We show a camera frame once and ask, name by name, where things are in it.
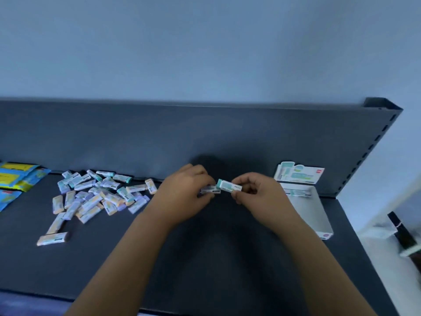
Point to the person's left hand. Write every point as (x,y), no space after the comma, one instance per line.
(181,194)

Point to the person's right hand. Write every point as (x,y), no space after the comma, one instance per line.
(266,200)

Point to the white box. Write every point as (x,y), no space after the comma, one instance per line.
(312,213)

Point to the pile of small erasers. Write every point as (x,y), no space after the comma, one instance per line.
(95,197)

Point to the person's right forearm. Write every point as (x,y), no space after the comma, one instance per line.
(319,276)

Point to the person's left forearm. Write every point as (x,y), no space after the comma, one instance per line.
(125,269)

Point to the stack of blue yellow packets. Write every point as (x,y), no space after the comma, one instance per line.
(16,177)

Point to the glass door with dark frame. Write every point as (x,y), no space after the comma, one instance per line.
(403,231)

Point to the shelf front price rail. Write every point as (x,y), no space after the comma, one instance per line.
(26,304)

